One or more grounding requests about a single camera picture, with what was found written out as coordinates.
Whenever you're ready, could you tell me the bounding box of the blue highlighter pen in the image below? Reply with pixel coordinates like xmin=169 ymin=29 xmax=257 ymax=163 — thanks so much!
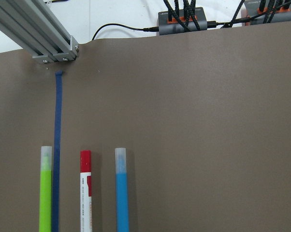
xmin=115 ymin=147 xmax=130 ymax=232

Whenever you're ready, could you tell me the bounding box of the green highlighter pen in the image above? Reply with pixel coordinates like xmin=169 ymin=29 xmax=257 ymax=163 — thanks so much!
xmin=39 ymin=146 xmax=52 ymax=232

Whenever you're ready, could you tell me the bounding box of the grey usb hub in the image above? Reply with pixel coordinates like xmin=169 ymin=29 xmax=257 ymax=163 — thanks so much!
xmin=156 ymin=6 xmax=208 ymax=36
xmin=241 ymin=0 xmax=291 ymax=26

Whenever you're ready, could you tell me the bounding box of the grey usb hub far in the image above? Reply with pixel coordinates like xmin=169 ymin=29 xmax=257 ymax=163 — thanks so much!
xmin=241 ymin=0 xmax=291 ymax=26

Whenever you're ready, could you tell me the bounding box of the aluminium frame post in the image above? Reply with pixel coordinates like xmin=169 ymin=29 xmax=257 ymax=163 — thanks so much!
xmin=0 ymin=0 xmax=79 ymax=64

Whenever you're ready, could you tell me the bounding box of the grey usb hub near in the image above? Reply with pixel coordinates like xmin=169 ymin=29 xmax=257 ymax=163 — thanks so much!
xmin=156 ymin=6 xmax=208 ymax=36

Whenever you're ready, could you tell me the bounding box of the red whiteboard marker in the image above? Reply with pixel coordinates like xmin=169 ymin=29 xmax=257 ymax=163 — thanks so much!
xmin=80 ymin=150 xmax=93 ymax=232

